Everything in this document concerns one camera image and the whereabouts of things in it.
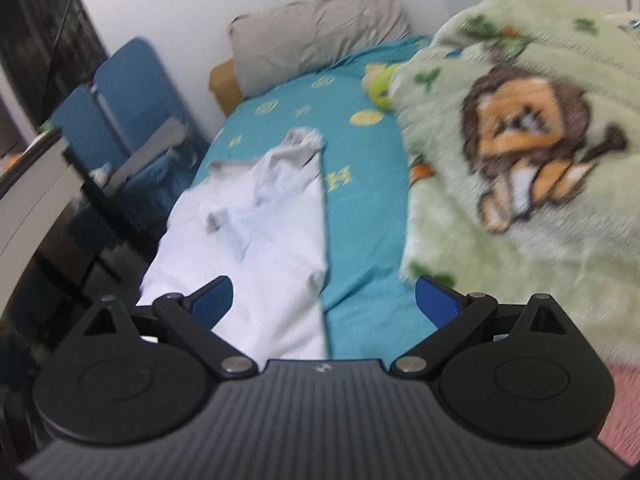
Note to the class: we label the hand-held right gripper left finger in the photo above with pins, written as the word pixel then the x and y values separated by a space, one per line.
pixel 215 300

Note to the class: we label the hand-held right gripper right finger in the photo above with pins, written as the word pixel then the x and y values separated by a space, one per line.
pixel 437 305

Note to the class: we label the white printed t-shirt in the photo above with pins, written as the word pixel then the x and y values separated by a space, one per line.
pixel 280 260

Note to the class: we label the teal patterned bedsheet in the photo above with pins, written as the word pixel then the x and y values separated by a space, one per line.
pixel 365 220

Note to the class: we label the green lion print blanket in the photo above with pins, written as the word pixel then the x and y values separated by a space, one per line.
pixel 525 170

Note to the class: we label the grey cloth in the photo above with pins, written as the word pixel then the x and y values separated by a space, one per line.
pixel 150 150

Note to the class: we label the white table with black legs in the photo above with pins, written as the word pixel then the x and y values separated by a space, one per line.
pixel 35 200

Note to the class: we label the pink fluffy blanket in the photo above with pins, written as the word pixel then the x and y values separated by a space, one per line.
pixel 625 405

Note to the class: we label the mustard yellow cushion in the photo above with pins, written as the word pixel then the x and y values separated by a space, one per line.
pixel 224 85

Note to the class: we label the blue covered chair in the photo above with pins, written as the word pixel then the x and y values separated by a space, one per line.
pixel 145 90

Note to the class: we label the green plush toy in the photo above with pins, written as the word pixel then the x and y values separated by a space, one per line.
pixel 382 85

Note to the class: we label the grey pillow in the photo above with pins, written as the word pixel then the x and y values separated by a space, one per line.
pixel 320 35

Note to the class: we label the dark grilled door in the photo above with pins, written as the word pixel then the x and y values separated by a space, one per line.
pixel 45 35

